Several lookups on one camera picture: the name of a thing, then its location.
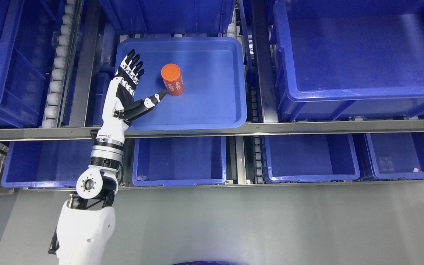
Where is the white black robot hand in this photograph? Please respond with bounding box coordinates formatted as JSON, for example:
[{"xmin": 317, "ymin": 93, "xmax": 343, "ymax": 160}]
[{"xmin": 102, "ymin": 50, "xmax": 167, "ymax": 130}]

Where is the orange cylindrical capacitor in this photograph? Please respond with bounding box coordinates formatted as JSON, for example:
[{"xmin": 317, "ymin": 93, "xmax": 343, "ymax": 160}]
[{"xmin": 160, "ymin": 63, "xmax": 184, "ymax": 96}]

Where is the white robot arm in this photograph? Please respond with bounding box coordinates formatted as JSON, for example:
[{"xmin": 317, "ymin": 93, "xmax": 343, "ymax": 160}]
[{"xmin": 49, "ymin": 122, "xmax": 127, "ymax": 265}]

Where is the metal shelf rack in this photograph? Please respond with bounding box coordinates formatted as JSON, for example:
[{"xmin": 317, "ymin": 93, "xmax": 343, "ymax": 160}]
[{"xmin": 0, "ymin": 0, "xmax": 424, "ymax": 194}]

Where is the blue bin lower middle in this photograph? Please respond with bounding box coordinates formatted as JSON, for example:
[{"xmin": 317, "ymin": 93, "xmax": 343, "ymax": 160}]
[{"xmin": 132, "ymin": 137, "xmax": 227, "ymax": 187}]

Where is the blue bin lower left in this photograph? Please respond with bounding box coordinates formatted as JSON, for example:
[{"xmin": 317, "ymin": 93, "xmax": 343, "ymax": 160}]
[{"xmin": 1, "ymin": 139, "xmax": 92, "ymax": 188}]

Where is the blue shallow tray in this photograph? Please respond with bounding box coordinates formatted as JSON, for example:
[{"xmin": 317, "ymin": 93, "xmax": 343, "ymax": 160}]
[{"xmin": 116, "ymin": 37, "xmax": 247, "ymax": 131}]

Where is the blue bin top middle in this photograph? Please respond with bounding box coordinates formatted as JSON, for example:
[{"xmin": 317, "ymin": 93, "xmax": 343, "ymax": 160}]
[{"xmin": 100, "ymin": 0, "xmax": 236, "ymax": 35}]

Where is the blue bin upper left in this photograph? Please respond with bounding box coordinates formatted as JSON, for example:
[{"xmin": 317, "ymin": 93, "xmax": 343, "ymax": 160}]
[{"xmin": 0, "ymin": 0, "xmax": 66, "ymax": 128}]

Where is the blue bin lower right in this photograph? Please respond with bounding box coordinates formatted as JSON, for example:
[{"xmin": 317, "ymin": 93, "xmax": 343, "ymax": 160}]
[{"xmin": 261, "ymin": 134, "xmax": 361, "ymax": 183}]

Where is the large blue bin right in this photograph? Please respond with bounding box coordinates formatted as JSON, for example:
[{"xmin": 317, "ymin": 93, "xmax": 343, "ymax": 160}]
[{"xmin": 269, "ymin": 0, "xmax": 424, "ymax": 122}]

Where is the blue bin far right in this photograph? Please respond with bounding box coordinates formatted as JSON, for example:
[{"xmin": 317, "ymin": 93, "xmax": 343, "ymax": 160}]
[{"xmin": 354, "ymin": 132, "xmax": 424, "ymax": 181}]

